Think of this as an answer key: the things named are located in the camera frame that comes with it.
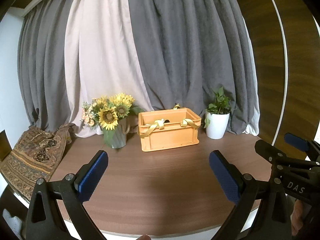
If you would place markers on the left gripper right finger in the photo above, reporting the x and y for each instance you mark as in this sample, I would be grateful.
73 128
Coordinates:
272 220

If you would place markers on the orange plastic crate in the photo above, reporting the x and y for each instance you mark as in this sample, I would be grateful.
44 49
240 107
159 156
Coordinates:
167 129

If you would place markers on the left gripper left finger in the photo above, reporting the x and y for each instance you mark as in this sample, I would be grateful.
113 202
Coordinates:
44 219

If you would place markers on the white sheer curtain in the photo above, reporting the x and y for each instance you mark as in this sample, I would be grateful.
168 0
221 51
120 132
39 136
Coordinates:
101 57

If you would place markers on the white pot green plant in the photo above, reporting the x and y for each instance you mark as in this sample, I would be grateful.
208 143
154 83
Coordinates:
217 115

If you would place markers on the grey curtain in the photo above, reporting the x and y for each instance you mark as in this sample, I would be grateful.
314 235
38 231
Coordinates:
187 49

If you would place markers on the sunflower bouquet grey vase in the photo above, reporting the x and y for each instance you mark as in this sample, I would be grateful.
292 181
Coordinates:
110 114

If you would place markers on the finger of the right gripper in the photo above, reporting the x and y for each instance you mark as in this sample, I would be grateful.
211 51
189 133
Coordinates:
298 143
270 153

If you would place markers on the white curved lamp pole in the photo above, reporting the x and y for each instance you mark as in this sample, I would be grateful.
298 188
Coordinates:
275 75

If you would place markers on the patterned brown fabric bag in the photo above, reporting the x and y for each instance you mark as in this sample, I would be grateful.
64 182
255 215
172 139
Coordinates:
37 154

